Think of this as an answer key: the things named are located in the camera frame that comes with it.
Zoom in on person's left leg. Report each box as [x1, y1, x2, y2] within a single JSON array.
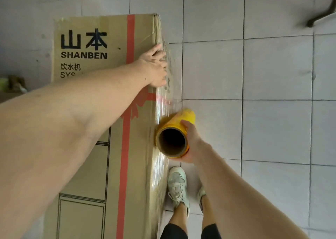
[[172, 202, 189, 229]]

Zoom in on dark shorts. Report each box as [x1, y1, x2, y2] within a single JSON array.
[[160, 222, 222, 239]]

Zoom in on person's left hand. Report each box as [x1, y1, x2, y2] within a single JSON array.
[[136, 43, 168, 88]]

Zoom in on flattened brown cardboard pile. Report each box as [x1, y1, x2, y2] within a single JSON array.
[[0, 74, 28, 104]]

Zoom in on person's right forearm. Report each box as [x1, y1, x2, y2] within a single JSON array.
[[195, 144, 310, 239]]

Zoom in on person's right leg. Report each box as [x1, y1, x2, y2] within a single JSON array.
[[201, 194, 218, 227]]

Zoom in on white right shoe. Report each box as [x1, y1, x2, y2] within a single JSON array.
[[197, 185, 208, 213]]

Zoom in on yellow plastic wrap roll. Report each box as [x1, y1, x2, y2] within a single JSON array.
[[155, 108, 197, 158]]

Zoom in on person's right hand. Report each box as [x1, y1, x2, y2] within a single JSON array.
[[180, 119, 212, 165]]

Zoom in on white shoe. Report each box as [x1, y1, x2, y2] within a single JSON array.
[[197, 185, 208, 213], [167, 166, 191, 218]]

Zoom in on brown cardboard box red ribbon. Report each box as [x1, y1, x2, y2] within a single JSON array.
[[43, 13, 182, 239]]

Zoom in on person's leg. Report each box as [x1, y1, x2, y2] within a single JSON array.
[[201, 194, 218, 227], [172, 202, 189, 229]]

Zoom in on white left shoe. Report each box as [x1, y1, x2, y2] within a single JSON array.
[[167, 166, 191, 218]]

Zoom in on person's left forearm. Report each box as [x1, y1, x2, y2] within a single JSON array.
[[0, 60, 152, 239]]

